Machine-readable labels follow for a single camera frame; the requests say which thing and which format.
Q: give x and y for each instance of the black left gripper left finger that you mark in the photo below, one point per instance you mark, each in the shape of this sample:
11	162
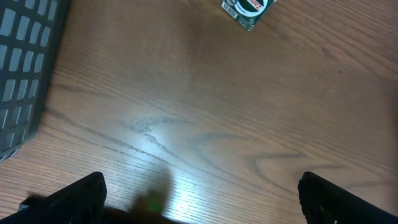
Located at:
80	202

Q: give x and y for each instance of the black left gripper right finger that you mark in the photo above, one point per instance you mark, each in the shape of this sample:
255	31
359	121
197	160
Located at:
324	202

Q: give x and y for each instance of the round green tape measure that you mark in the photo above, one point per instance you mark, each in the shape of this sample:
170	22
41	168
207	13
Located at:
246	12

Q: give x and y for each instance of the grey plastic basket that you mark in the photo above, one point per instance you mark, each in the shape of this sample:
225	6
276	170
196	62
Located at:
30	37

